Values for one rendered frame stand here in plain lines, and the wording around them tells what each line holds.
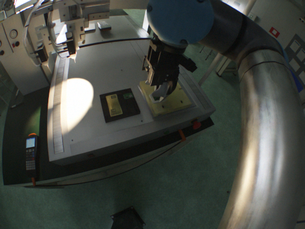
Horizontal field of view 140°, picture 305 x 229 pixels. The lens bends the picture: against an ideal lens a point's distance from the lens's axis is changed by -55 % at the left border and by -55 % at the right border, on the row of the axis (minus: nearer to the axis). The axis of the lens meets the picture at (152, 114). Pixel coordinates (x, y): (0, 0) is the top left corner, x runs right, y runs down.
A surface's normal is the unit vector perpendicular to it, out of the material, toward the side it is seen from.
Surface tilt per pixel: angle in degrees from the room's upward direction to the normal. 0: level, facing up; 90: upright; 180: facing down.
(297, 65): 90
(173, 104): 0
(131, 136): 0
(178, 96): 0
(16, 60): 90
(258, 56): 66
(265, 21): 90
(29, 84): 90
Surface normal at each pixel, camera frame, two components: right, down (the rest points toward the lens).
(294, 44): -0.90, 0.25
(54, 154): 0.19, -0.50
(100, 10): 0.39, 0.83
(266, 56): -0.58, -0.47
